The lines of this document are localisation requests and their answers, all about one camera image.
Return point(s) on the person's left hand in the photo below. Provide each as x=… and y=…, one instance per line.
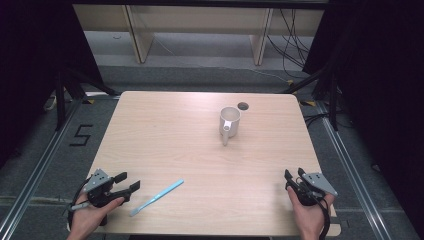
x=88, y=218

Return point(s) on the dark curtain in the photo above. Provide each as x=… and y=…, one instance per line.
x=30, y=66
x=383, y=83

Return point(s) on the black metal stand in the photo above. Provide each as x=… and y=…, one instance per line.
x=333, y=103
x=60, y=106

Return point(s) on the aluminium floor rail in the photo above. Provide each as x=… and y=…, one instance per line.
x=40, y=166
x=350, y=166

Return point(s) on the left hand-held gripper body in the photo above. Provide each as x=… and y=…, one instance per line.
x=97, y=181

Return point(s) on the light wooden bench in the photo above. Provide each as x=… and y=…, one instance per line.
x=143, y=36

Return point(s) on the white cup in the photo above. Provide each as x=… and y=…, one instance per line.
x=230, y=123

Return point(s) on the person's right hand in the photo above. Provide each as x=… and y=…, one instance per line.
x=311, y=216

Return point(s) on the light blue toothbrush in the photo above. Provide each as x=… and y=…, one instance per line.
x=156, y=197

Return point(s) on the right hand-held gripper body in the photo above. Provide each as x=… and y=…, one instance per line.
x=316, y=183

